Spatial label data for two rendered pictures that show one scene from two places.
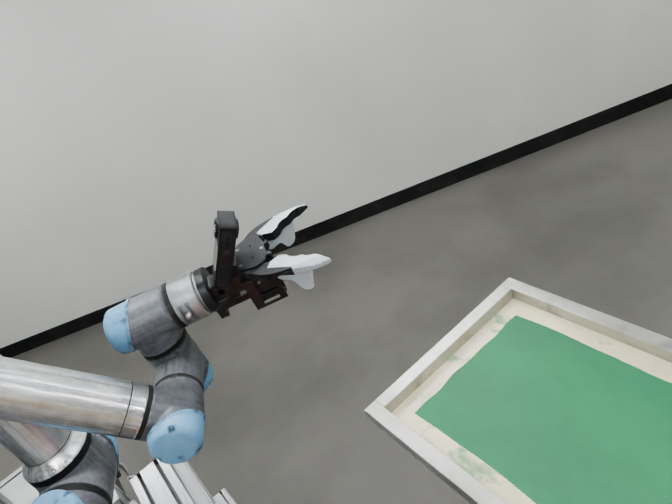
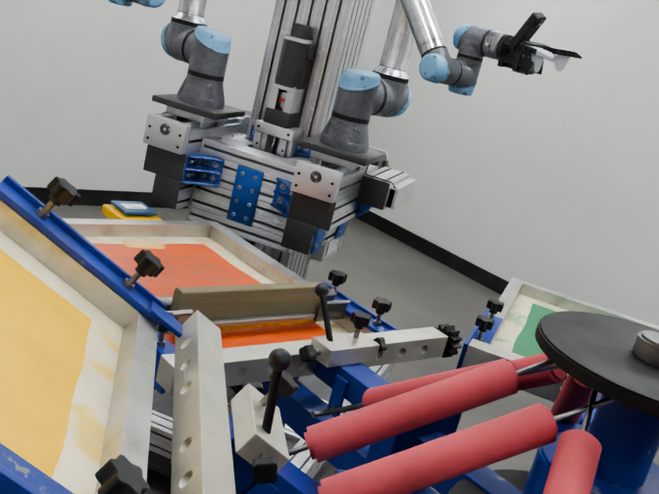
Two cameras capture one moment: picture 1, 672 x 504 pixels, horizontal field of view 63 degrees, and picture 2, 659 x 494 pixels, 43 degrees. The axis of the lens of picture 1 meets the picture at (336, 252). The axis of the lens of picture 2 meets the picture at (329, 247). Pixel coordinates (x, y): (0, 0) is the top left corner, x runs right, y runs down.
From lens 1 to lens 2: 1.73 m
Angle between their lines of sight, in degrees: 39
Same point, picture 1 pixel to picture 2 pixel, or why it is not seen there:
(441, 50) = not seen: outside the picture
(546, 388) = not seen: hidden behind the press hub
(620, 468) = not seen: hidden behind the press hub
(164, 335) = (472, 47)
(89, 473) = (390, 88)
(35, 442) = (392, 54)
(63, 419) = (415, 21)
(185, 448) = (430, 71)
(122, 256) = (534, 241)
